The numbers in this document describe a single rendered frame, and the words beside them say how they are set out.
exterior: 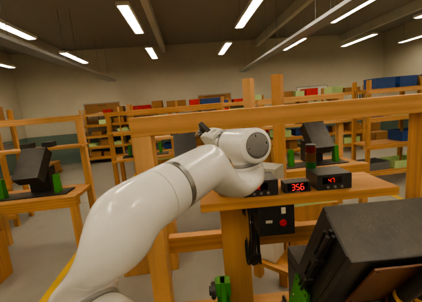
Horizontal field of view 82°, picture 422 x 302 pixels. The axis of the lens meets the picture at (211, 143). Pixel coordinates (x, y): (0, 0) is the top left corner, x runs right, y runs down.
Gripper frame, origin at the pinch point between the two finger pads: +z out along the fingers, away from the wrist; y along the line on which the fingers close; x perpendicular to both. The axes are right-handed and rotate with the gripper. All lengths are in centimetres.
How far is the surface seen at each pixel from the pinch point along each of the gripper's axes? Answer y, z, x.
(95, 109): -155, 1051, -8
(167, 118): -12.8, 32.7, 1.0
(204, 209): 27.0, 20.4, -15.0
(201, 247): 53, 44, -28
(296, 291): 67, -5, -11
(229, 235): 51, 30, -14
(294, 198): 48, 6, 17
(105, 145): -16, 996, -75
